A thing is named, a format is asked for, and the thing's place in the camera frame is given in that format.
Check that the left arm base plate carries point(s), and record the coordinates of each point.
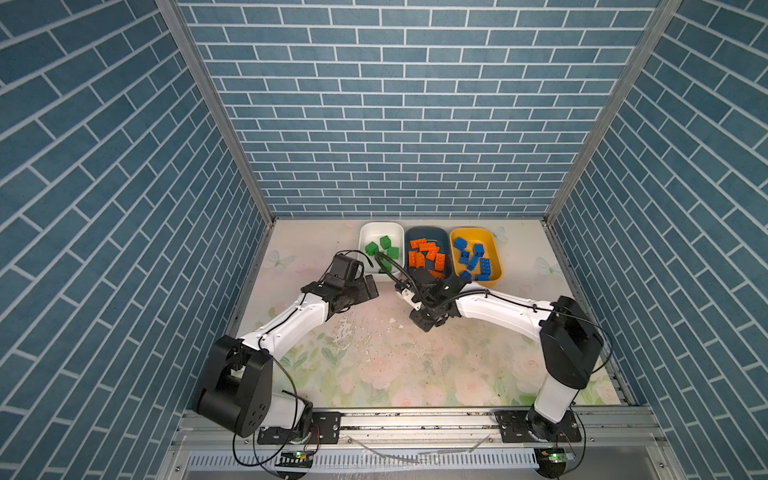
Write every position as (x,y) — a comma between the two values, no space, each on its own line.
(322,427)

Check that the white plastic bin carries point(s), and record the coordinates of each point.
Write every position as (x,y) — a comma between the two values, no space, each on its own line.
(372,232)

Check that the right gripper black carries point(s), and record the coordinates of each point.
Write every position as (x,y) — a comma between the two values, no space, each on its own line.
(421,323)

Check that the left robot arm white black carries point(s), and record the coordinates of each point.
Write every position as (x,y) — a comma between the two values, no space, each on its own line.
(235,387)

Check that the yellow plastic bin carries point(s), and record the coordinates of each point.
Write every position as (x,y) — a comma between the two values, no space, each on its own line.
(475,235)

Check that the green small brick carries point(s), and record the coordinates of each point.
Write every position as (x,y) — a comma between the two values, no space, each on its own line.
(371,249)

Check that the aluminium front rail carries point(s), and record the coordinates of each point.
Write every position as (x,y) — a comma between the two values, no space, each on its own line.
(619,442)

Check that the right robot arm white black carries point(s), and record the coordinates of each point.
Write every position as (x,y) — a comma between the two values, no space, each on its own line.
(570,343)

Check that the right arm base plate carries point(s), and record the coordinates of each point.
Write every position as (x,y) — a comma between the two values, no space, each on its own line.
(520,426)

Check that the thin orange brick top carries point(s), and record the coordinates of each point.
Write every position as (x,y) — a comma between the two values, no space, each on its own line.
(437,274)

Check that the dark teal plastic bin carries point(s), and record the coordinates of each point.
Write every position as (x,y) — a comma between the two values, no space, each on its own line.
(433,234)

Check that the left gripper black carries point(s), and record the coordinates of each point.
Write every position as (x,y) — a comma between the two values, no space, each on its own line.
(364,293)

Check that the blue long brick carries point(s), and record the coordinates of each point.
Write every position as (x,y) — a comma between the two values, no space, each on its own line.
(485,266)

